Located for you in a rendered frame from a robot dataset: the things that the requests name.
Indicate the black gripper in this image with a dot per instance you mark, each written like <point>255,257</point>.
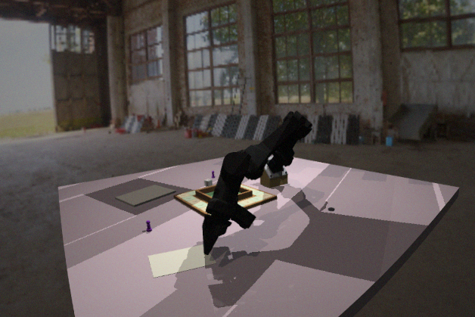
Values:
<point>222,209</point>

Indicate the cream flat rectangular card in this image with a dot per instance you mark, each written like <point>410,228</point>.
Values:
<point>179,260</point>

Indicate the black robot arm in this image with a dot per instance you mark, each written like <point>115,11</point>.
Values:
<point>250,163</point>

